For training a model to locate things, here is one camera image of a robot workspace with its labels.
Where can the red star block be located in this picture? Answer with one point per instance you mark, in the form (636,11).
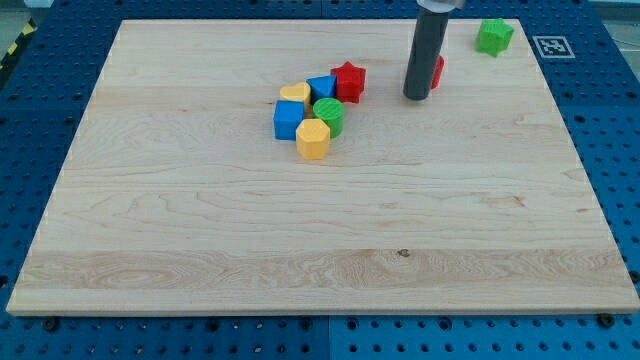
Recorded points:
(350,82)

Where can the green star block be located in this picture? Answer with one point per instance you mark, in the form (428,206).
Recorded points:
(494,36)

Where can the yellow hexagon block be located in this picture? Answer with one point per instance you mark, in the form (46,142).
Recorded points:
(312,139)

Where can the green cylinder block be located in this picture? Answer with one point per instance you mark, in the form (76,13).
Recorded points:
(331,111)

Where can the blue cube block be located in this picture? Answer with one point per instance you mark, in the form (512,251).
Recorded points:
(286,119)

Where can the yellow heart block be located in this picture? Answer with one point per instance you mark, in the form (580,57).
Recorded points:
(300,92)

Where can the blue triangle block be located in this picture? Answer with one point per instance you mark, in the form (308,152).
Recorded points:
(322,87)

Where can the light wooden board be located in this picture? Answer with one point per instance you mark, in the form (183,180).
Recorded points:
(176,199)

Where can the red block behind rod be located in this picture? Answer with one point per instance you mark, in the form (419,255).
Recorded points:
(437,72)

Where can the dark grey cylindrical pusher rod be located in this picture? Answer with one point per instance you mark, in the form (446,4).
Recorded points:
(427,41)

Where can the white fiducial marker tag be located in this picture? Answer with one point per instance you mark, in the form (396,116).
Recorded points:
(553,47)

